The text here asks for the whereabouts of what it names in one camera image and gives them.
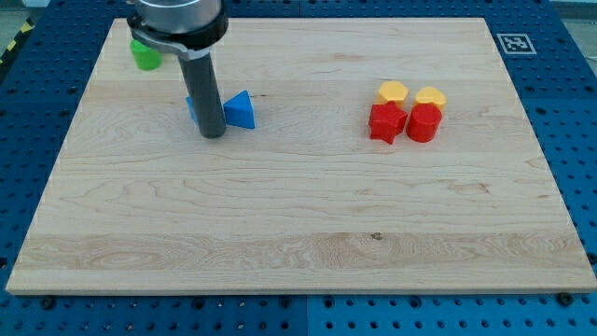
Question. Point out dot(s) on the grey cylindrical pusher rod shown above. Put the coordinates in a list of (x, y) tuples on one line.
[(199, 76)]

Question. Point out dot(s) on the blue cube block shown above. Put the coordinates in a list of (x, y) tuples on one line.
[(191, 110)]

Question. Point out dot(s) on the green cylinder block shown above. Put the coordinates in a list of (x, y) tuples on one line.
[(145, 57)]

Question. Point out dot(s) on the blue triangle block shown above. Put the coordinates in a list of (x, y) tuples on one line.
[(239, 111)]

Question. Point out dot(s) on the red star block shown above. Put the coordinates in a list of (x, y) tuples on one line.
[(386, 122)]

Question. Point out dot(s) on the yellow pentagon block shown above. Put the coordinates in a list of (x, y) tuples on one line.
[(392, 91)]

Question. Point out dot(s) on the wooden board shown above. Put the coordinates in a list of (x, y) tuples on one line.
[(139, 203)]

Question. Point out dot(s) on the red cylinder block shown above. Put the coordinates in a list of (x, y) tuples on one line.
[(424, 122)]

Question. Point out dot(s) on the yellow heart block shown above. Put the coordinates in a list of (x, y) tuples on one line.
[(431, 96)]

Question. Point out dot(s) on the white fiducial marker tag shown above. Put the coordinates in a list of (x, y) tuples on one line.
[(516, 44)]

